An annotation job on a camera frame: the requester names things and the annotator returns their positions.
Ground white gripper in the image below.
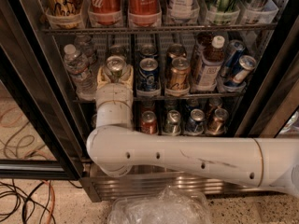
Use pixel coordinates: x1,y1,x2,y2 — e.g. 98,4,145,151
95,64,134,107

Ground green white 7up can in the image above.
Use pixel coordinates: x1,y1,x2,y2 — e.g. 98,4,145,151
104,55,127,83

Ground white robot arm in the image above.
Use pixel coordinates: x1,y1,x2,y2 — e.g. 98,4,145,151
86,75,299,197

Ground rear 7up can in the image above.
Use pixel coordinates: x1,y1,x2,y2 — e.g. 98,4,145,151
108,44,127,57

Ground front blue pepsi can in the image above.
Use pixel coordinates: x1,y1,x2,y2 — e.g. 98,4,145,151
138,58,159,91

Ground blue pepsi can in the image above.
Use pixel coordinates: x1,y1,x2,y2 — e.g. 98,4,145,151
139,44,158,60
138,58,159,91

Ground bottom shelf silver can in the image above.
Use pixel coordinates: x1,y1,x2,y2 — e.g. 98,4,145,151
91,114,97,129

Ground rear blue pepsi can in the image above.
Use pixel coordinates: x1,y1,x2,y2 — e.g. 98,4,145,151
139,44,158,60

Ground bottom shelf red coke can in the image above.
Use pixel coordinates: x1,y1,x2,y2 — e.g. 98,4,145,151
141,111,157,134

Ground front gold soda can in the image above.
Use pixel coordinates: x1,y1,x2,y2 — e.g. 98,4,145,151
166,57,190,91

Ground gold soda can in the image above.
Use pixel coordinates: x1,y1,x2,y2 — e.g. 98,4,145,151
166,43,187,65
166,57,190,91

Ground rear gold soda can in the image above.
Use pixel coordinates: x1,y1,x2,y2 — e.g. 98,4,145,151
166,43,187,65

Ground bottom shelf green can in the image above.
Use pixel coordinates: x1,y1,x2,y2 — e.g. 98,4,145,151
164,110,181,135

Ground left coca-cola can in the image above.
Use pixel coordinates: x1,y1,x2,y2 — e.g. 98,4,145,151
91,0,121,25

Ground coca-cola can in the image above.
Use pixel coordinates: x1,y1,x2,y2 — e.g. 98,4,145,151
129,0,158,26
91,0,121,25

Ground right coca-cola can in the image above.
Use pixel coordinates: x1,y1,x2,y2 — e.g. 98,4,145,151
129,0,158,26

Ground bottom shelf blue can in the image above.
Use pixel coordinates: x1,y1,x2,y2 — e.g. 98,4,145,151
185,108,205,134

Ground gold lacroix can top shelf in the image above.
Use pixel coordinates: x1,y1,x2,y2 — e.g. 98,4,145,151
47,0,83,29

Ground stainless steel fridge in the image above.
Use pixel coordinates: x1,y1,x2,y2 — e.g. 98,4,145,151
1,0,298,202

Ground left glass fridge door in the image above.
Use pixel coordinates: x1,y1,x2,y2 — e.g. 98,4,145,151
0,44,82,181

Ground glass fridge door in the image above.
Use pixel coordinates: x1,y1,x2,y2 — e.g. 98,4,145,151
0,44,82,181
235,59,299,138

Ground white label bottle top shelf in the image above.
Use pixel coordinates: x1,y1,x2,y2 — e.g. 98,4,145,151
166,0,200,21

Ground bottom shelf gold can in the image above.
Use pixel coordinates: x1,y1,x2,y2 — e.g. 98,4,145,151
206,108,229,136

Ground rear red bull can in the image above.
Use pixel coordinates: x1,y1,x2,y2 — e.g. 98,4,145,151
220,40,246,77

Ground red bull can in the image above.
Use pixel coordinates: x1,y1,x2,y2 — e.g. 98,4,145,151
220,40,246,77
224,55,256,87

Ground front red bull can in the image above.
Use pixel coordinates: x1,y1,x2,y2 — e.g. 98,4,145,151
224,55,256,87

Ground green striped can top shelf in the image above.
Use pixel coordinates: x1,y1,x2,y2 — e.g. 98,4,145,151
205,0,239,25

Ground right glass fridge door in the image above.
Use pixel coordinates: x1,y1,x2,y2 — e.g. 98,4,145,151
235,59,299,138

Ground front clear water bottle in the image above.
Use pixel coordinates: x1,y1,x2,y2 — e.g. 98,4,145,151
64,44,96,101

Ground clear water bottle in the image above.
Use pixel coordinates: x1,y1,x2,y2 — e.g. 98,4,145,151
74,35,97,64
64,44,96,101

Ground rear clear water bottle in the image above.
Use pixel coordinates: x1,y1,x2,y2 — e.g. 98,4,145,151
74,35,97,64

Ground rear brown tea bottle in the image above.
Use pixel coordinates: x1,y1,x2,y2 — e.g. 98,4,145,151
191,32,213,66

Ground brown tea bottle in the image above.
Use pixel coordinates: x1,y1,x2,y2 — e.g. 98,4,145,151
191,32,213,66
192,35,225,91

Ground front brown tea bottle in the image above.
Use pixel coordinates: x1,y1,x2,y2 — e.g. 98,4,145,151
192,35,225,91

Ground clear plastic bag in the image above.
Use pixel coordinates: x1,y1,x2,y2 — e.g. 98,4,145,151
107,186,212,224

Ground orange cable on floor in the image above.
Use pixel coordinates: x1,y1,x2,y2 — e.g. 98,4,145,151
40,179,57,224

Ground black cables on floor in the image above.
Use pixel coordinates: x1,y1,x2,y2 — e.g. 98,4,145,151
0,179,83,224

